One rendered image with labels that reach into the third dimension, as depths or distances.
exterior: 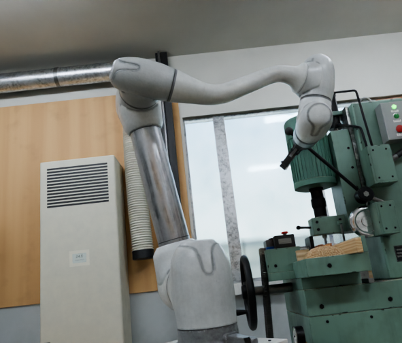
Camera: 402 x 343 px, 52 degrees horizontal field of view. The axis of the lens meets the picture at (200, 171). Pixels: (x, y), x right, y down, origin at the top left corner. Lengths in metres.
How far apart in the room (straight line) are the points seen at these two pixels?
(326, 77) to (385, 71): 2.35
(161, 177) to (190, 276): 0.37
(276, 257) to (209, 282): 0.65
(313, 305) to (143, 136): 0.81
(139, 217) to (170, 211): 1.66
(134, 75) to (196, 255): 0.53
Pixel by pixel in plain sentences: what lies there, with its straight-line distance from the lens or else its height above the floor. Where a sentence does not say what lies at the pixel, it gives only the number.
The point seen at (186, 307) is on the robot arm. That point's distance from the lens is 1.06.
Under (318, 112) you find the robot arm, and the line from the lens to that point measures 1.31.
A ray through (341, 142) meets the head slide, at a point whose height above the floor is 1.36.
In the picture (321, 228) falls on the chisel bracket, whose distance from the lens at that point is 1.75.
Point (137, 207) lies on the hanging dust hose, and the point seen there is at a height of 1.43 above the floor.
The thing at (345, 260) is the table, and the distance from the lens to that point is 1.47.
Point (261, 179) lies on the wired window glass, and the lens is 3.22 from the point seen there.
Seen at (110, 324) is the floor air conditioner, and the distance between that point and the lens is 2.81.
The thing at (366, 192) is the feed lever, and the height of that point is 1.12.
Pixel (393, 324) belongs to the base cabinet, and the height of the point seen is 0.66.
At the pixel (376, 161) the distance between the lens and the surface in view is 1.71.
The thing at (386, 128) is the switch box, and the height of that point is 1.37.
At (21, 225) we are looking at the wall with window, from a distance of 3.35.
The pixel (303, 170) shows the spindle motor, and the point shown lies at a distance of 1.76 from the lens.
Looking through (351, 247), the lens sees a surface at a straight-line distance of 1.47.
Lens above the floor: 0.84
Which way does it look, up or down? 16 degrees up
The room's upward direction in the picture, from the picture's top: 6 degrees counter-clockwise
